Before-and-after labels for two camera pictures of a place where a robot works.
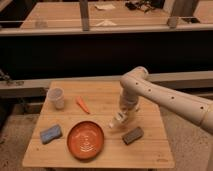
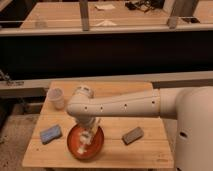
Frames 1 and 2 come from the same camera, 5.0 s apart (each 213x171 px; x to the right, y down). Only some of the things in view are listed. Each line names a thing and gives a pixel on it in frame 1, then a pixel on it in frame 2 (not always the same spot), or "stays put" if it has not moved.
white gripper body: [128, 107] -> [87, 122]
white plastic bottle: [120, 117] -> [85, 140]
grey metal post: [84, 6] stays put
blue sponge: [48, 135] stays put
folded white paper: [106, 23] stays put
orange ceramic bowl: [85, 140] stays put
